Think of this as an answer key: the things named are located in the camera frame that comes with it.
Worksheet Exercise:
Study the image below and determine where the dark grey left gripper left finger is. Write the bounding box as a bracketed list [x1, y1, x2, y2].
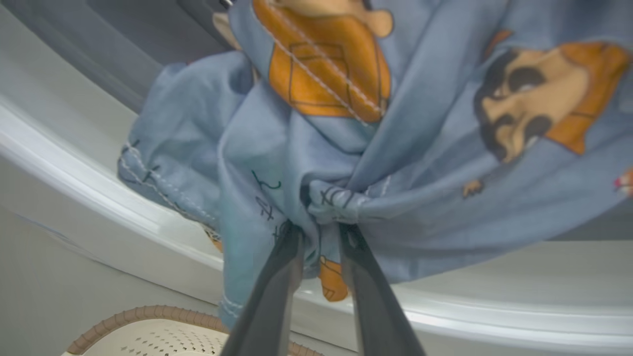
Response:
[220, 222, 305, 356]

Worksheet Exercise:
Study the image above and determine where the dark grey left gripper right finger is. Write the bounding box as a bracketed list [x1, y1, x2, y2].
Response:
[339, 222, 426, 356]

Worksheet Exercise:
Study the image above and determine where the blue cartoon print garment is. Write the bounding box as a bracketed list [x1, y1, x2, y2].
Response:
[118, 0, 633, 329]

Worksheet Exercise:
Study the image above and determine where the cream perforated laundry basket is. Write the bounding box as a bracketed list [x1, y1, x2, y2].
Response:
[62, 305, 324, 356]

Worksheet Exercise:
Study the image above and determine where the white front-load washing machine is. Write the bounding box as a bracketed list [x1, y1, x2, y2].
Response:
[0, 0, 633, 356]

